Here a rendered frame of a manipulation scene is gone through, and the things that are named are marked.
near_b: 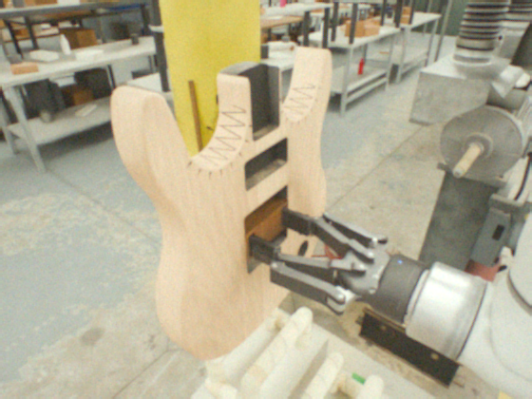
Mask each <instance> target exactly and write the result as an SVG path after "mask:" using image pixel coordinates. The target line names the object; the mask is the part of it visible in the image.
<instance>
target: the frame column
mask: <svg viewBox="0 0 532 399"><path fill-rule="evenodd" d="M498 189H499V187H496V186H493V185H490V184H484V183H480V182H478V181H475V180H470V179H467V178H465V177H460V178H456V177H454V176H453V174H451V173H449V172H447V171H445V174H444V177H443V180H442V182H441V185H440V189H439V192H438V195H437V200H436V202H435V205H434V209H433V212H432V215H431V218H430V220H429V223H428V226H427V231H426V234H425V236H424V239H423V242H422V246H421V252H420V255H419V256H418V259H417V260H419V261H421V262H423V263H426V265H427V268H426V270H428V271H429V270H430V268H431V267H432V265H433V264H434V263H435V262H440V263H443V264H445V265H447V266H449V267H451V268H453V269H456V270H461V271H463V270H464V268H465V267H466V265H467V262H468V260H469V257H470V255H471V252H472V251H473V249H474V246H475V244H476V242H477V239H478V237H479V235H480V232H481V230H482V227H483V225H484V223H485V219H486V218H487V215H488V213H489V211H490V209H491V206H488V203H489V201H490V199H491V197H492V195H493V194H494V195H496V193H497V191H498Z"/></svg>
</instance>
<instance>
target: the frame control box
mask: <svg viewBox="0 0 532 399"><path fill-rule="evenodd" d="M531 206H532V189H530V190H529V192H528V194H527V196H526V198H525V200H524V202H523V203H522V206H521V211H520V213H519V214H518V216H517V217H516V219H515V215H512V214H509V213H507V212H505V211H502V213H503V214H505V215H508V214H509V220H510V231H509V233H508V235H507V237H506V242H505V245H504V247H505V248H507V249H510V254H511V255H512V256H513V257H515V255H516V251H517V247H518V242H519V239H520V237H521V233H522V230H523V227H524V225H525V223H526V221H527V219H526V216H527V215H530V214H531V212H532V211H531Z"/></svg>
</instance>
